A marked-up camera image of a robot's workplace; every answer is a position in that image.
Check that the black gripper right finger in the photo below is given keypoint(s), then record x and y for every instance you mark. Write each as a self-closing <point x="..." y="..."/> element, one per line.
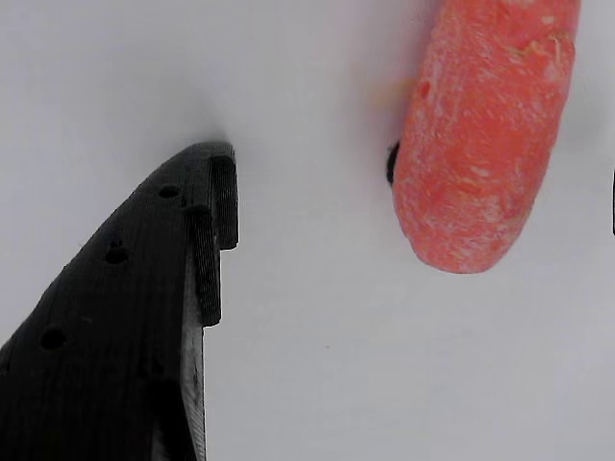
<point x="614" y="201"/>

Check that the orange snack piece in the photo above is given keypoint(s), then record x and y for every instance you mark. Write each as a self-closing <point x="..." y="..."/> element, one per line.
<point x="485" y="144"/>

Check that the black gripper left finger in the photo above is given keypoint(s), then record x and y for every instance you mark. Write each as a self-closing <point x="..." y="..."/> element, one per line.
<point x="105" y="336"/>

